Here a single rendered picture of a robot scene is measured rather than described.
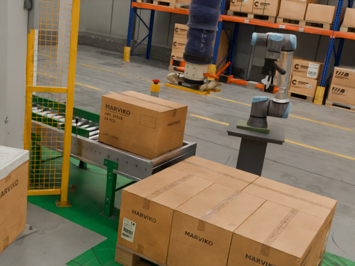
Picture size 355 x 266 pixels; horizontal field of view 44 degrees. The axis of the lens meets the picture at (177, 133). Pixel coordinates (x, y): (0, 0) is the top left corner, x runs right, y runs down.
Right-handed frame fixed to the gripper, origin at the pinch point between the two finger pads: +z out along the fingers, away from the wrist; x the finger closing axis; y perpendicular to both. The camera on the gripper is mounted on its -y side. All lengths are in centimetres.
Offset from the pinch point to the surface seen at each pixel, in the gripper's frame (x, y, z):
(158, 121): 21, 74, 41
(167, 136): 8, 72, 55
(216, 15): 4, 48, -43
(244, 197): 31, -7, 73
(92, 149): 36, 124, 74
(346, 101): -702, 45, 107
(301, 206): 14, -42, 73
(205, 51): 7, 50, -17
